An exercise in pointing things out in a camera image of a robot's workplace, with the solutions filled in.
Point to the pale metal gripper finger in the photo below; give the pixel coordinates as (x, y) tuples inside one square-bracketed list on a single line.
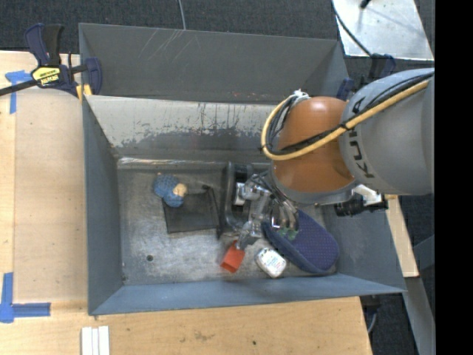
[(244, 197), (248, 237)]

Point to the dark green flat block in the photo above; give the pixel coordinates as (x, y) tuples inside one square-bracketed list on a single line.
[(192, 214)]

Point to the white printed packet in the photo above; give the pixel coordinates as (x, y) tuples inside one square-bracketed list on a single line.
[(271, 262)]

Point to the blue toy figure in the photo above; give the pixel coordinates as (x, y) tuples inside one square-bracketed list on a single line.
[(168, 191)]

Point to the red plastic block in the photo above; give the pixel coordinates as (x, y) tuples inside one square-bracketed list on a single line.
[(232, 259)]

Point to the black curved plastic object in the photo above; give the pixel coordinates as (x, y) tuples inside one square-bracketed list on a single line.
[(226, 198)]

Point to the blue dotted slipper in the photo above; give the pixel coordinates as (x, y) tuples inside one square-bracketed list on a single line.
[(314, 246)]

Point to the pale wood board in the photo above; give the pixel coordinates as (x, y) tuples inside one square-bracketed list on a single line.
[(50, 198)]

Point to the black cylinder on white bracket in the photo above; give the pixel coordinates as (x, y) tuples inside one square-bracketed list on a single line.
[(351, 207)]

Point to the grey metal bin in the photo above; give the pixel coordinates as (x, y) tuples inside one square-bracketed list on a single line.
[(177, 69)]

